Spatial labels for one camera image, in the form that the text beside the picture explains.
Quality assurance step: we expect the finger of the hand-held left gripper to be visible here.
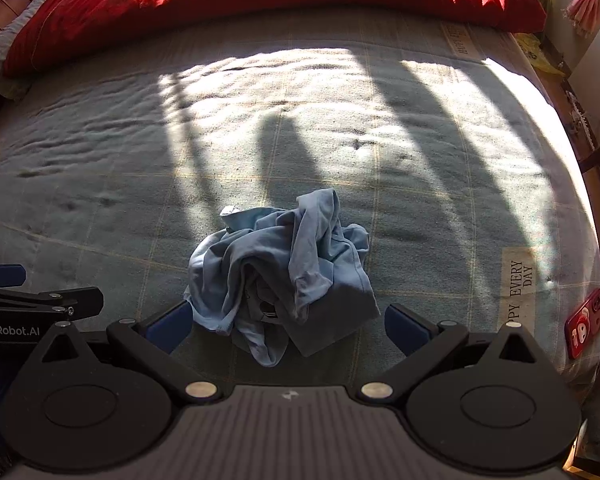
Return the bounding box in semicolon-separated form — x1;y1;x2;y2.
0;264;27;286
0;287;104;318

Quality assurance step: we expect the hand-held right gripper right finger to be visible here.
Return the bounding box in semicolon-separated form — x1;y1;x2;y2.
355;302;553;405

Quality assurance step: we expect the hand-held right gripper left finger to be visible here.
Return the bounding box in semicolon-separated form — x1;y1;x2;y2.
40;301;226;406

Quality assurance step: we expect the light blue cartoon-print shirt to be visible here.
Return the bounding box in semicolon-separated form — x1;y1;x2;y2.
183;188;381;368

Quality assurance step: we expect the grey-green plaid bed sheet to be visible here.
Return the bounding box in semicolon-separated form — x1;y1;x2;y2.
0;7;600;411

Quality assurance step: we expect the red phone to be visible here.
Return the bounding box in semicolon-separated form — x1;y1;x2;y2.
564;288;600;359

